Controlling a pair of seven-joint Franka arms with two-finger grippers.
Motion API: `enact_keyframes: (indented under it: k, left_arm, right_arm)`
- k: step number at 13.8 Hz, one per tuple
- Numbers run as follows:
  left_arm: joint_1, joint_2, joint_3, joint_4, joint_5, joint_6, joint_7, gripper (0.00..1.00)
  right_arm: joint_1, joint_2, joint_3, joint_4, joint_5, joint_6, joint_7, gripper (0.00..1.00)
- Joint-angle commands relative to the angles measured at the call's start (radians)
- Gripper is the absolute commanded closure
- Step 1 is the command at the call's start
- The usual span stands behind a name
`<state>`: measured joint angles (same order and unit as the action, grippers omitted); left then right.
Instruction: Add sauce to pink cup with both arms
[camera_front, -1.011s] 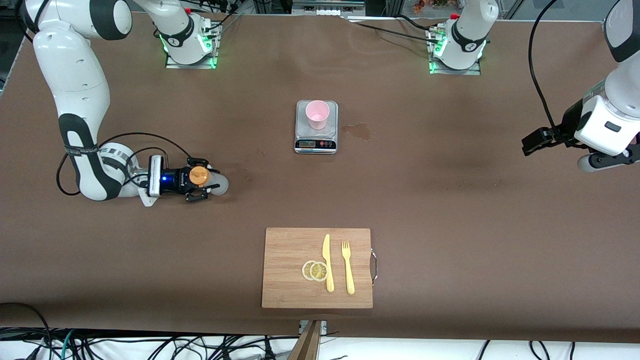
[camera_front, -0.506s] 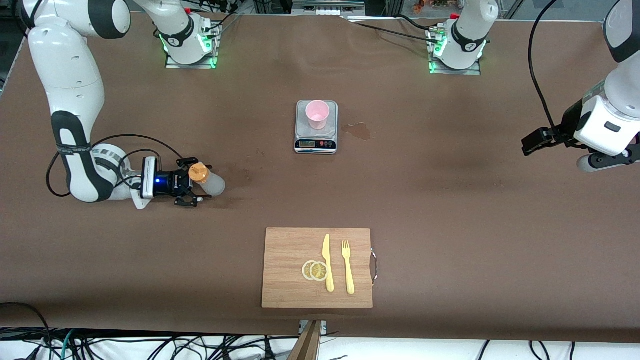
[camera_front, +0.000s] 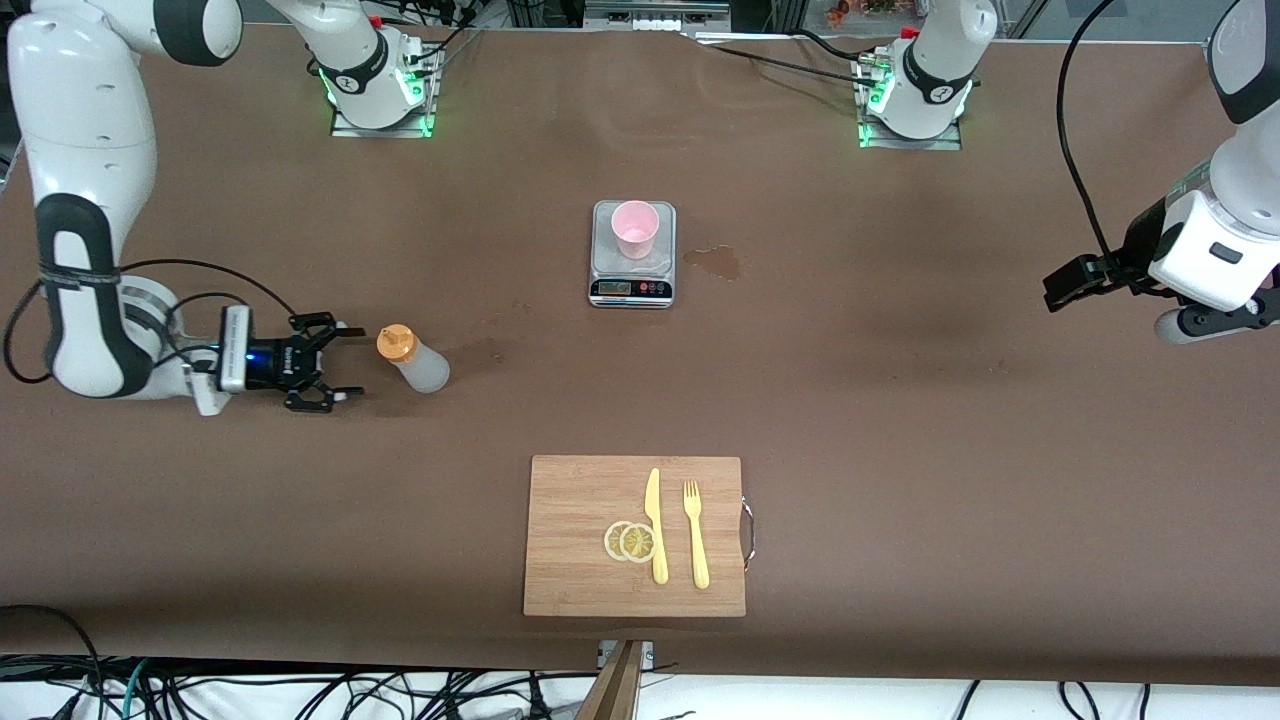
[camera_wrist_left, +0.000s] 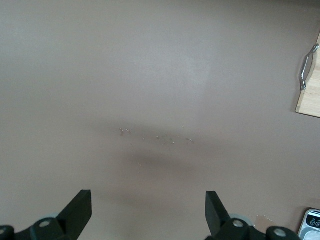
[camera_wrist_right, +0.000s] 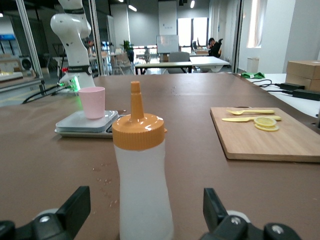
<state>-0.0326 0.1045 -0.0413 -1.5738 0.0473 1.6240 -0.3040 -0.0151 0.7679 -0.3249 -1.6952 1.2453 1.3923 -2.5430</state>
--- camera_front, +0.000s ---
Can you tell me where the translucent sauce bottle orange cap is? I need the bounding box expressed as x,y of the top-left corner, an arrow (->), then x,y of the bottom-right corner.
376,324 -> 452,395

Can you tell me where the pink plastic cup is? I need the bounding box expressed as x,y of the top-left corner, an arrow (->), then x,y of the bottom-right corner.
611,200 -> 661,261

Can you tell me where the brown table cover sheet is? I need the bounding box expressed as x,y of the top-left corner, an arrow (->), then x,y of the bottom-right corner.
0,18 -> 1280,687

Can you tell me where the silver digital kitchen scale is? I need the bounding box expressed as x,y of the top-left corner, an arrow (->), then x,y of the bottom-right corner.
588,200 -> 678,310

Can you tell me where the wooden cutting board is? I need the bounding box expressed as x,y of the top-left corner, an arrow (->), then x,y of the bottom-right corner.
523,455 -> 748,618

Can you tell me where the yellow plastic knife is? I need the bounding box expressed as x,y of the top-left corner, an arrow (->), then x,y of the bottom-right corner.
643,467 -> 670,586

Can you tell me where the yellow plastic fork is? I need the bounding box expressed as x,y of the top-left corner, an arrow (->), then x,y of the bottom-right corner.
683,480 -> 711,590

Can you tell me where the white power strip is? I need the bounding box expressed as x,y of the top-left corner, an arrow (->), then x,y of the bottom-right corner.
585,0 -> 731,33

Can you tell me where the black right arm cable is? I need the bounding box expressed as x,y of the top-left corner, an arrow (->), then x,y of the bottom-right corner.
0,258 -> 299,386

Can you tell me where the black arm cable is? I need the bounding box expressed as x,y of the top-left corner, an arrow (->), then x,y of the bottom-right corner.
0,258 -> 299,386
1055,0 -> 1129,269

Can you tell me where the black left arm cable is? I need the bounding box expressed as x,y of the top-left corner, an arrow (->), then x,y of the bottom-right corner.
1055,0 -> 1129,269

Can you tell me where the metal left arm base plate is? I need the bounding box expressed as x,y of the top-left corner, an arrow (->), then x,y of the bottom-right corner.
857,110 -> 964,152

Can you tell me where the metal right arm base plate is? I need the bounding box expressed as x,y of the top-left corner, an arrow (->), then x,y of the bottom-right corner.
330,95 -> 438,139

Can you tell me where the black looped floor cable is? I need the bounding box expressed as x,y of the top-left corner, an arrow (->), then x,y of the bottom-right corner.
0,604 -> 106,720

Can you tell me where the teal floor cable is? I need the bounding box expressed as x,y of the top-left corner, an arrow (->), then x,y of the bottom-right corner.
118,658 -> 153,720

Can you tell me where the thin black cable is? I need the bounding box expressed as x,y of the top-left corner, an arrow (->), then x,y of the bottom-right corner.
700,28 -> 886,91

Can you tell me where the metal post bracket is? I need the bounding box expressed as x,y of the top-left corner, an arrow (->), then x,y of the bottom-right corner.
597,640 -> 655,673

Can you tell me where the wooden post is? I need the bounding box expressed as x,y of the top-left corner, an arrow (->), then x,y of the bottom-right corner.
575,640 -> 646,720

